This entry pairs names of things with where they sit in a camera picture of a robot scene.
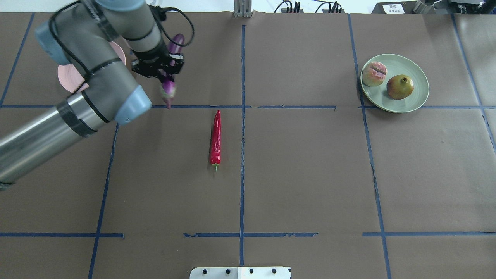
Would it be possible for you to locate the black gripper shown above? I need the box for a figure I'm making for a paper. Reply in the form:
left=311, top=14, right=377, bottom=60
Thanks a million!
left=131, top=40, right=184, bottom=79

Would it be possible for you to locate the purple eggplant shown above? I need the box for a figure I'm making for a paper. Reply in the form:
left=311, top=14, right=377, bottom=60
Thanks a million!
left=161, top=33, right=185, bottom=109

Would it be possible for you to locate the red chili pepper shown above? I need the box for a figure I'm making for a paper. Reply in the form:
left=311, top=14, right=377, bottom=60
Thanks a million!
left=209, top=110, right=222, bottom=171

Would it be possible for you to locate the pink peach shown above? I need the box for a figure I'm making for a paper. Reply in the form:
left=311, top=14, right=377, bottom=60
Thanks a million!
left=361, top=61, right=387, bottom=87

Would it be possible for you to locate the yellow red pomegranate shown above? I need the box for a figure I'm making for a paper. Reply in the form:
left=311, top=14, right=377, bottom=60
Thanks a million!
left=386, top=74, right=414, bottom=100

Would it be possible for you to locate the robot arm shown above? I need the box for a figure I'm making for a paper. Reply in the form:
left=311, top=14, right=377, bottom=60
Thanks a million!
left=0, top=0, right=184, bottom=191

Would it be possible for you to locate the pink plate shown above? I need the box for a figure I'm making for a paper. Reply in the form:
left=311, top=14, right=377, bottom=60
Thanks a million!
left=57, top=42, right=126, bottom=93

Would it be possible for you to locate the green plate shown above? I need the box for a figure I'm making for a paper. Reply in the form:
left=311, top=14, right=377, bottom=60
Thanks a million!
left=358, top=53, right=429, bottom=113

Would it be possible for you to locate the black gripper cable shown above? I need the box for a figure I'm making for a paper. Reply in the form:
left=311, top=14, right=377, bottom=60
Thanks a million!
left=155, top=5, right=195, bottom=48

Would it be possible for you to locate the aluminium frame post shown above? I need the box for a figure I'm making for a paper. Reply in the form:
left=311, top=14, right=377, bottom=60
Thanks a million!
left=233, top=0, right=253, bottom=18

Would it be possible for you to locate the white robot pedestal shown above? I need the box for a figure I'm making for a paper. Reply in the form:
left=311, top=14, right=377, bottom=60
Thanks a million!
left=189, top=266, right=292, bottom=279

